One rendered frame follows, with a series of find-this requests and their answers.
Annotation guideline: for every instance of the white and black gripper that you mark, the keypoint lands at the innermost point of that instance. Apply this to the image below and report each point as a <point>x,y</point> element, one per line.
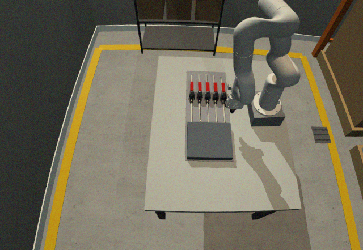
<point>233,104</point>

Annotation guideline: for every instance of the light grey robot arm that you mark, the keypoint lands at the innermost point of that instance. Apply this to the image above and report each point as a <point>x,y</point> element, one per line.
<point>277,22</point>

